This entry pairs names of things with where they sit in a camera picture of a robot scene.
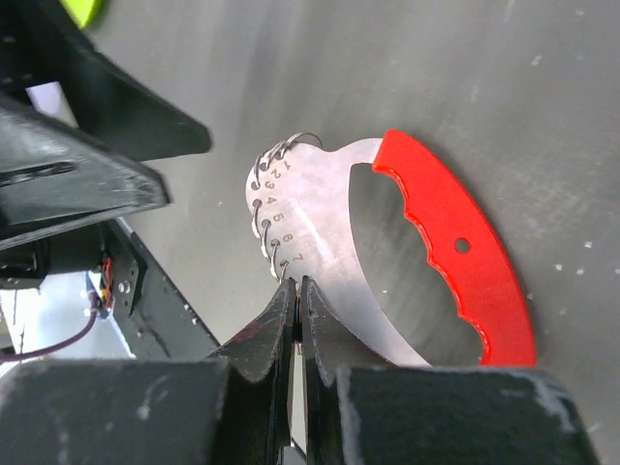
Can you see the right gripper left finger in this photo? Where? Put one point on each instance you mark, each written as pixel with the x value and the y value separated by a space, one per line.
pixel 254 427

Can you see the green plastic plate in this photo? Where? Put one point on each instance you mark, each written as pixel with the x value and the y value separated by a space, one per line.
pixel 83 12

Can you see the red handled metal key holder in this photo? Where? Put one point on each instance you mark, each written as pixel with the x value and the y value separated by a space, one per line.
pixel 405 256

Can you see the metal keyring cluster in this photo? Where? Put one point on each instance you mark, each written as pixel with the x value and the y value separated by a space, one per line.
pixel 267 169

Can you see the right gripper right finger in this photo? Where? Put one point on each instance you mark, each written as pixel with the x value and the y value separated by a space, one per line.
pixel 331 352

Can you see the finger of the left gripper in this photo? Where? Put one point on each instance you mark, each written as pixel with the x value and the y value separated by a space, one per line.
pixel 107 103
pixel 55 178

